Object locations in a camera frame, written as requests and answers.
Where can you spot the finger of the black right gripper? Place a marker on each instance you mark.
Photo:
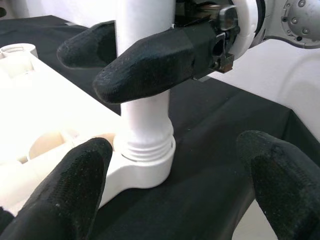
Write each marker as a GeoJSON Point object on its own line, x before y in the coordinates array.
{"type": "Point", "coordinates": [87, 45]}

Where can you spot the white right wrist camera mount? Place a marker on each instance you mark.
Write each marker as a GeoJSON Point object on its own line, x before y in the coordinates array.
{"type": "Point", "coordinates": [247, 30]}

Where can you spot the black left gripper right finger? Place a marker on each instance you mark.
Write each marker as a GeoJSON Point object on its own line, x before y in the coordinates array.
{"type": "Point", "coordinates": [287, 190]}

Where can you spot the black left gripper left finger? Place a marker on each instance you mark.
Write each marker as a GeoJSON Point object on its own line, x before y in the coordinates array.
{"type": "Point", "coordinates": [62, 195]}

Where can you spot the white plastic table top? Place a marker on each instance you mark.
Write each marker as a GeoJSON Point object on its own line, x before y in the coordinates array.
{"type": "Point", "coordinates": [50, 100]}

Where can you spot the white plastic table leg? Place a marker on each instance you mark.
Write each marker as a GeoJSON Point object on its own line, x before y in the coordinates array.
{"type": "Point", "coordinates": [145, 120]}

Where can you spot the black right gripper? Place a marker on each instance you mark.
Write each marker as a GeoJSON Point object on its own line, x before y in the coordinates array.
{"type": "Point", "coordinates": [223, 47]}

